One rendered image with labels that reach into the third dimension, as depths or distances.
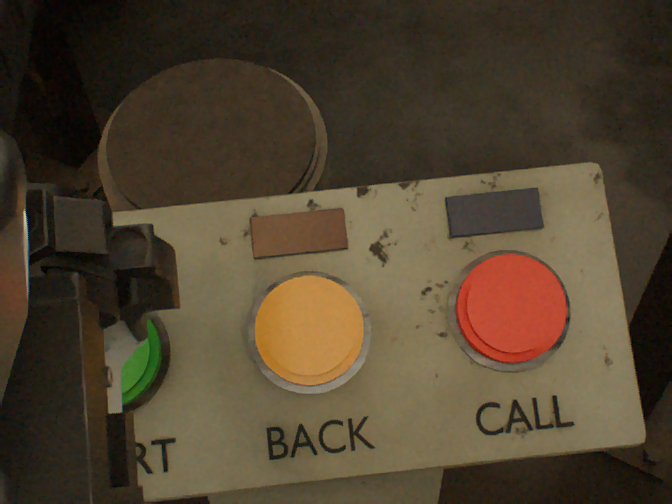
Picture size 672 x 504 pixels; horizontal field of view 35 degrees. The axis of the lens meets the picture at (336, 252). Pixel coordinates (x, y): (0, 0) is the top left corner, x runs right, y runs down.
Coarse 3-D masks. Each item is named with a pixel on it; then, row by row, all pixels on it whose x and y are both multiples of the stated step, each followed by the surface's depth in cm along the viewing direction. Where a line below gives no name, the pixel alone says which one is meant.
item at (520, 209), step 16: (496, 192) 40; (512, 192) 40; (528, 192) 40; (448, 208) 40; (464, 208) 40; (480, 208) 40; (496, 208) 40; (512, 208) 40; (528, 208) 40; (464, 224) 40; (480, 224) 40; (496, 224) 40; (512, 224) 40; (528, 224) 40
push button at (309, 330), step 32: (288, 288) 38; (320, 288) 39; (256, 320) 39; (288, 320) 38; (320, 320) 38; (352, 320) 38; (288, 352) 38; (320, 352) 38; (352, 352) 38; (320, 384) 39
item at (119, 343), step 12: (120, 324) 25; (108, 336) 27; (120, 336) 27; (132, 336) 28; (108, 348) 28; (120, 348) 29; (132, 348) 30; (108, 360) 28; (120, 360) 30; (120, 372) 30; (120, 384) 30; (108, 396) 27; (120, 396) 30; (108, 408) 27; (120, 408) 30
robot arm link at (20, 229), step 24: (0, 144) 9; (0, 168) 9; (24, 168) 10; (0, 192) 9; (24, 192) 10; (0, 216) 9; (24, 216) 12; (0, 240) 11; (24, 240) 12; (0, 264) 11; (24, 264) 12; (0, 288) 11; (24, 288) 12; (0, 312) 11; (24, 312) 12; (0, 336) 11; (0, 360) 11; (0, 384) 11
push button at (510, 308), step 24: (480, 264) 39; (504, 264) 39; (528, 264) 39; (480, 288) 39; (504, 288) 39; (528, 288) 39; (552, 288) 39; (456, 312) 39; (480, 312) 38; (504, 312) 38; (528, 312) 38; (552, 312) 38; (480, 336) 38; (504, 336) 38; (528, 336) 38; (552, 336) 39; (504, 360) 38
